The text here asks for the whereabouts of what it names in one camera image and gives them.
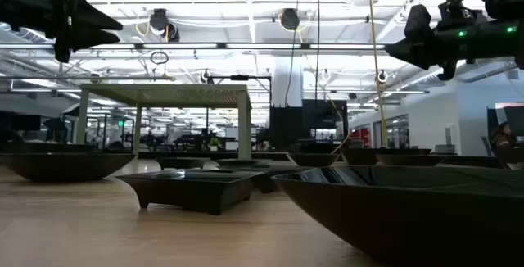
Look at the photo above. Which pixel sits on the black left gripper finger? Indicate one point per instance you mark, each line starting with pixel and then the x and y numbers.
pixel 82 39
pixel 90 17

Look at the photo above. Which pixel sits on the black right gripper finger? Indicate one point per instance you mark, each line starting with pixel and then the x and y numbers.
pixel 417 54
pixel 419 25

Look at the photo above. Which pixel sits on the black wavy square plate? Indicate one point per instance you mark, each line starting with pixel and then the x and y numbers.
pixel 358 157
pixel 409 151

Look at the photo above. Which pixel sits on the black small square plate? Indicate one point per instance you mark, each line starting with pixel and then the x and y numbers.
pixel 188 193
pixel 182 163
pixel 270 181
pixel 241 163

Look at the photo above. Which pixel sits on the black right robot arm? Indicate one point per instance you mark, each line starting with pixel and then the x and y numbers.
pixel 511 46

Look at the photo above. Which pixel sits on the black monitor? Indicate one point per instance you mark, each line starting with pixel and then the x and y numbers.
pixel 513 119

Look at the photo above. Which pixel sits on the person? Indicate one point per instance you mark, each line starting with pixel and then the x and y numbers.
pixel 502 136

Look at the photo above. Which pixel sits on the green perforated metal shelf riser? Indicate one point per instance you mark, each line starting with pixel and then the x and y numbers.
pixel 163 95

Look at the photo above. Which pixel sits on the black cabinet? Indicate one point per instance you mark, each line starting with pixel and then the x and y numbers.
pixel 307 123

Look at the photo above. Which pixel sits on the small green plant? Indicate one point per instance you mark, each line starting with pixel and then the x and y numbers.
pixel 213 143

